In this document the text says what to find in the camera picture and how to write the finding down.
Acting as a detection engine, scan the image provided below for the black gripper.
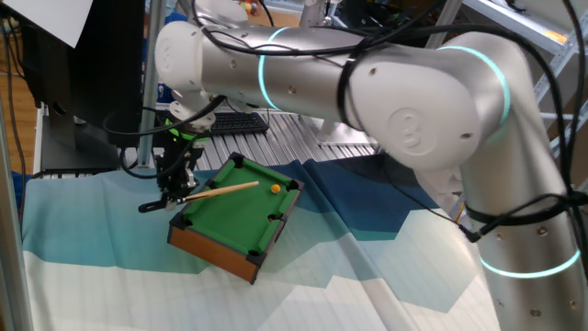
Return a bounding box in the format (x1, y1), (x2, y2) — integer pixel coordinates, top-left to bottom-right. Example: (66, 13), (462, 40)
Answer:
(155, 135), (203, 211)

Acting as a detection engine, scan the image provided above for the wooden pool cue black butt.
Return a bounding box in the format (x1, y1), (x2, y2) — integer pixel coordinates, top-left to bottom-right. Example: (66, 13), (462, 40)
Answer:
(137, 180), (261, 214)

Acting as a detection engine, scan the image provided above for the mini green pool table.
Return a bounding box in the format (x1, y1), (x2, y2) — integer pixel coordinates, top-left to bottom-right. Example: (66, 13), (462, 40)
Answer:
(166, 151), (305, 285)

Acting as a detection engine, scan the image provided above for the black keyboard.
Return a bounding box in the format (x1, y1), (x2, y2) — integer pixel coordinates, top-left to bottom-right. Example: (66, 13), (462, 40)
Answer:
(209, 111), (271, 136)

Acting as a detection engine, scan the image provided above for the blue white patterned cloth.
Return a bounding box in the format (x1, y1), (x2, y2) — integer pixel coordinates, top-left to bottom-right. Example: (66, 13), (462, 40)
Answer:
(20, 154), (504, 331)

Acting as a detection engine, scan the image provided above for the black computer monitor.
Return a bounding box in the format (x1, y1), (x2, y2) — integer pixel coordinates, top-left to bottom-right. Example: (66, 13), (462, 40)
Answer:
(20, 0), (146, 174)

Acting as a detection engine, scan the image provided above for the tan cardboard sheet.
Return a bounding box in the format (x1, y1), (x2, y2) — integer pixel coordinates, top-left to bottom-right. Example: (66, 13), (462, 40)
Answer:
(245, 8), (302, 28)

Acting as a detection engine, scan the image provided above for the white paper sheet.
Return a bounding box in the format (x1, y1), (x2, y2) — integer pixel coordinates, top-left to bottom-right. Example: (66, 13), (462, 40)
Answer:
(2, 0), (94, 50)

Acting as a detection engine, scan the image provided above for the white foam block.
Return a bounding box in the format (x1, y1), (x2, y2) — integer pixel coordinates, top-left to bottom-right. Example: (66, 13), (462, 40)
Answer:
(413, 165), (466, 215)

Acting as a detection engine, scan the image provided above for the grey metal shelf rack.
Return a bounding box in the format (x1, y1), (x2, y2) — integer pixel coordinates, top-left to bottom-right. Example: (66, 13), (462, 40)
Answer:
(461, 0), (588, 153)

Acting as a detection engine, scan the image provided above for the green flange ring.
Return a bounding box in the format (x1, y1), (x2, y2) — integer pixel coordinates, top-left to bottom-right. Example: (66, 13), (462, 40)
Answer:
(164, 117), (211, 143)

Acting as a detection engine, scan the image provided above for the aluminium frame post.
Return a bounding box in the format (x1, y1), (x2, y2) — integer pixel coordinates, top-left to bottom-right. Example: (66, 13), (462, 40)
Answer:
(424, 0), (463, 50)
(0, 105), (33, 331)
(137, 0), (167, 167)

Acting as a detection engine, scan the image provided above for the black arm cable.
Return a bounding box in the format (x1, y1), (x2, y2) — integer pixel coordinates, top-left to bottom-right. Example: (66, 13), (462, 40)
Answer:
(103, 0), (588, 245)

